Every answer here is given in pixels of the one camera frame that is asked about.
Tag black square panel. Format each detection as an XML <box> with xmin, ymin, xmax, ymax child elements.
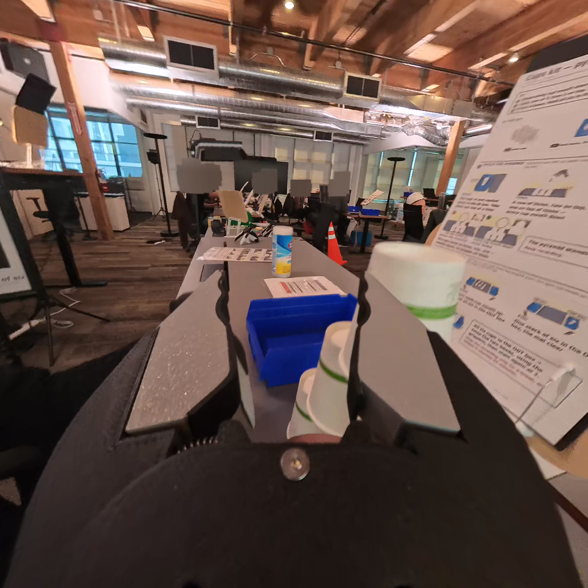
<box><xmin>16</xmin><ymin>73</ymin><xmax>57</xmax><ymax>115</ymax></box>

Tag black standing desk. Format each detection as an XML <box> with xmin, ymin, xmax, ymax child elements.
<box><xmin>0</xmin><ymin>168</ymin><xmax>108</xmax><ymax>288</ymax></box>

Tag framed white poster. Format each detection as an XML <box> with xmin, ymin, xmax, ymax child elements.
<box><xmin>0</xmin><ymin>188</ymin><xmax>38</xmax><ymax>299</ymax></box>

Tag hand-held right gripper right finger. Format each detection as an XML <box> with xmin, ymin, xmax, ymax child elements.
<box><xmin>347</xmin><ymin>273</ymin><xmax>461</xmax><ymax>437</ymax></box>

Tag blue plastic bin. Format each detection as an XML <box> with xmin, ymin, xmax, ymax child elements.
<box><xmin>246</xmin><ymin>294</ymin><xmax>358</xmax><ymax>388</ymax></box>

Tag orange striped traffic cone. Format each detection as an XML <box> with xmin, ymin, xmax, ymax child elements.
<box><xmin>327</xmin><ymin>222</ymin><xmax>347</xmax><ymax>266</ymax></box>

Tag black monitor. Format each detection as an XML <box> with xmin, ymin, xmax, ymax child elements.
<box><xmin>234</xmin><ymin>158</ymin><xmax>289</xmax><ymax>194</ymax></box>

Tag black wall speaker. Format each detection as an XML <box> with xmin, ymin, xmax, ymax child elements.
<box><xmin>0</xmin><ymin>39</ymin><xmax>50</xmax><ymax>83</ymax></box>

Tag printed paper sheet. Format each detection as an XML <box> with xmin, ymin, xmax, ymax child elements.
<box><xmin>198</xmin><ymin>247</ymin><xmax>273</xmax><ymax>263</ymax></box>

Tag brown desk black legs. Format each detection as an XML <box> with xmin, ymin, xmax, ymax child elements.
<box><xmin>354</xmin><ymin>212</ymin><xmax>391</xmax><ymax>254</ymax></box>

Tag white paper cup green band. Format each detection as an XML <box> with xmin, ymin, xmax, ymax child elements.
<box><xmin>307</xmin><ymin>322</ymin><xmax>364</xmax><ymax>437</ymax></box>
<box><xmin>367</xmin><ymin>242</ymin><xmax>467</xmax><ymax>343</ymax></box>
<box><xmin>287</xmin><ymin>367</ymin><xmax>322</xmax><ymax>437</ymax></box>

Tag instruction sheet on stand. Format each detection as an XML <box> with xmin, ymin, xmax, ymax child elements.
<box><xmin>423</xmin><ymin>34</ymin><xmax>588</xmax><ymax>483</ymax></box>

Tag tan wooden board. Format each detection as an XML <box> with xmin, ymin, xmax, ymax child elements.
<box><xmin>218</xmin><ymin>190</ymin><xmax>251</xmax><ymax>226</ymax></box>

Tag silver air duct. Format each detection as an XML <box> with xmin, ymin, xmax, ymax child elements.
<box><xmin>99</xmin><ymin>37</ymin><xmax>460</xmax><ymax>138</ymax></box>

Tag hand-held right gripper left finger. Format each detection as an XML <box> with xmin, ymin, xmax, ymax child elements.
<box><xmin>125</xmin><ymin>270</ymin><xmax>256</xmax><ymax>437</ymax></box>

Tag wooden column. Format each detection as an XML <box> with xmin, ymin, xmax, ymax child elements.
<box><xmin>436</xmin><ymin>120</ymin><xmax>467</xmax><ymax>196</ymax></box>
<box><xmin>48</xmin><ymin>41</ymin><xmax>115</xmax><ymax>241</ymax></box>

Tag black floor lamp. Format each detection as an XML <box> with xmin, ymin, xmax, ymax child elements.
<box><xmin>374</xmin><ymin>157</ymin><xmax>406</xmax><ymax>240</ymax></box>
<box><xmin>144</xmin><ymin>132</ymin><xmax>180</xmax><ymax>238</ymax></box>

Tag brown cardboard sheet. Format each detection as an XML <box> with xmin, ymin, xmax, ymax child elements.
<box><xmin>13</xmin><ymin>106</ymin><xmax>49</xmax><ymax>148</ymax></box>

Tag white wipes canister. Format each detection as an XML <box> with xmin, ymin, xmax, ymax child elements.
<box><xmin>271</xmin><ymin>225</ymin><xmax>294</xmax><ymax>278</ymax></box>

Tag white cabinet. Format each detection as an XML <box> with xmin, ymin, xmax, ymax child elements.
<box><xmin>76</xmin><ymin>193</ymin><xmax>130</xmax><ymax>232</ymax></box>

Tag printed instruction sheet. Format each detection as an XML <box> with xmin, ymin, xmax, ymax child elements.
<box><xmin>434</xmin><ymin>55</ymin><xmax>588</xmax><ymax>444</ymax></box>

